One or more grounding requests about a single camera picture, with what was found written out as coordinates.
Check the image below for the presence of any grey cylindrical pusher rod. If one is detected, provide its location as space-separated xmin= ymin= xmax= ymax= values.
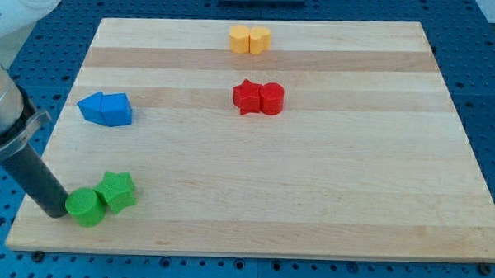
xmin=2 ymin=144 xmax=68 ymax=218

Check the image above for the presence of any blue triangle block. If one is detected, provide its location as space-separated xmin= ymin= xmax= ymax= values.
xmin=77 ymin=92 xmax=106 ymax=125

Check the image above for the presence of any green circle block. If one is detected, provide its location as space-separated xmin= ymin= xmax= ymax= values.
xmin=65 ymin=187 xmax=106 ymax=228

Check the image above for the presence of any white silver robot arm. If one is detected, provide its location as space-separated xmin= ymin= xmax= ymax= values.
xmin=0 ymin=0 xmax=68 ymax=218

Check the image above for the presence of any yellow heart block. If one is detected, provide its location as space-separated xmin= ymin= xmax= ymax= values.
xmin=249 ymin=26 xmax=271 ymax=54

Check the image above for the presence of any green star block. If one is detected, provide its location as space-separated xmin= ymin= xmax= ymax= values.
xmin=93 ymin=172 xmax=137 ymax=214

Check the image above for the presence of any yellow hexagon block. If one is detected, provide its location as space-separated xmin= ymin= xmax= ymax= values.
xmin=229 ymin=25 xmax=251 ymax=54

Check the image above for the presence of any red star block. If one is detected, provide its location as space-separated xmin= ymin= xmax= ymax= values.
xmin=233 ymin=78 xmax=262 ymax=115

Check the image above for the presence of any light wooden board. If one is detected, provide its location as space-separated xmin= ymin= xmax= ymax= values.
xmin=6 ymin=18 xmax=495 ymax=263

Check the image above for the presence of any red circle block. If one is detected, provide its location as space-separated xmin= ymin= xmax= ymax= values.
xmin=259 ymin=82 xmax=285 ymax=115

